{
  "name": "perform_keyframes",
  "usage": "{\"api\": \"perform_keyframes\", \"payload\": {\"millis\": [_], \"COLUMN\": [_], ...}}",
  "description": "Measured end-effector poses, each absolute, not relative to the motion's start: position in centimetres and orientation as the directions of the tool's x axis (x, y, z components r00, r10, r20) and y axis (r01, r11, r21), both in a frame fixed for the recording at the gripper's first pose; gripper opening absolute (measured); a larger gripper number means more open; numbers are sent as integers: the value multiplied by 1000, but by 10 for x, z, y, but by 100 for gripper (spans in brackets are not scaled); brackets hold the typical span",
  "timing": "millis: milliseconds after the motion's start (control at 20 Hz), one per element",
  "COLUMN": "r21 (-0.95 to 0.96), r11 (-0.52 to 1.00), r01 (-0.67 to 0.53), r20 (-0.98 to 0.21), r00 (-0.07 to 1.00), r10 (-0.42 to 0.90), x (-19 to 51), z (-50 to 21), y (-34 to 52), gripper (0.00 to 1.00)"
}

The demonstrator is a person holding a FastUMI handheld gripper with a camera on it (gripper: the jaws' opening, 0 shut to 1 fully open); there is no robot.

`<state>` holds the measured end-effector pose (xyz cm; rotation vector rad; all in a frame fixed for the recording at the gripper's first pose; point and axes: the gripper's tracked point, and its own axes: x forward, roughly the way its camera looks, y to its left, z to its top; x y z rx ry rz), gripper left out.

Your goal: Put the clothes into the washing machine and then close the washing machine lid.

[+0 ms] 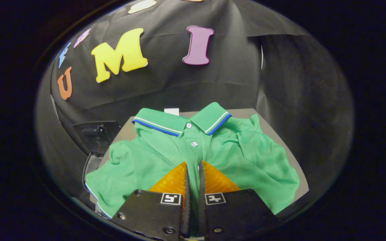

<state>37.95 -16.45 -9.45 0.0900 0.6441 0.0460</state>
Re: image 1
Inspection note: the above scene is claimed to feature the green polo shirt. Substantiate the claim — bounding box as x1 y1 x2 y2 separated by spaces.
85 102 300 220

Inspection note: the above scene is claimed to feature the grey cabinet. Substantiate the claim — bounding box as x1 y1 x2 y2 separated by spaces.
96 108 310 216

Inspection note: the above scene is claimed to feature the dark washing machine lid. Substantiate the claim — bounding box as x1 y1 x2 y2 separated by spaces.
72 120 122 155

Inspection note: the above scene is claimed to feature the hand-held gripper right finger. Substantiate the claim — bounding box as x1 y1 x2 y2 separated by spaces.
198 160 281 240

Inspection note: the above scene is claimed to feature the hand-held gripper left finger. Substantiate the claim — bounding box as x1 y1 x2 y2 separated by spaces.
111 162 191 241

